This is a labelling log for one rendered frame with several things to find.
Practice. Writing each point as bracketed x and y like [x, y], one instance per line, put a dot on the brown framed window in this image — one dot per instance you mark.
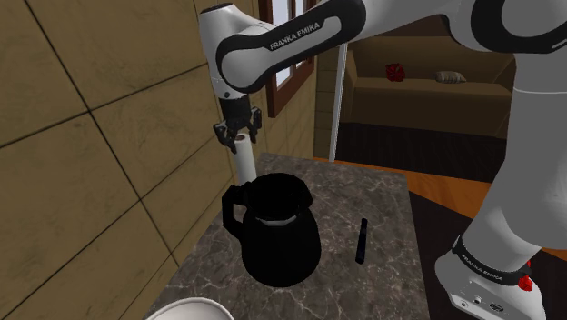
[280, 95]

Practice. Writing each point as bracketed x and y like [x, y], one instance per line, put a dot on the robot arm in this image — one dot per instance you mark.
[509, 208]

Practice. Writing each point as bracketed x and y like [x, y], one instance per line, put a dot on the white paper roll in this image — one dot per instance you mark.
[246, 165]

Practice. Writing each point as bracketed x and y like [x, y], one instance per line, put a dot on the black coffee pot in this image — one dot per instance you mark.
[279, 248]

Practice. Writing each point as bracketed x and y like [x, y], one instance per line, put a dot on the black pen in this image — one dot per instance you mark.
[362, 241]

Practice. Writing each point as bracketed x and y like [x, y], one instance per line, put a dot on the white bowl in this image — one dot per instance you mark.
[190, 310]

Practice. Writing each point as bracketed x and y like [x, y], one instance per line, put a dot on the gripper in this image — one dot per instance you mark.
[237, 113]

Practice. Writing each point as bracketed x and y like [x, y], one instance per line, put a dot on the brown sofa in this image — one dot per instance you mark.
[425, 104]

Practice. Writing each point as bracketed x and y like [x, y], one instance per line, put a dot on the white upright pole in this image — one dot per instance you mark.
[337, 102]

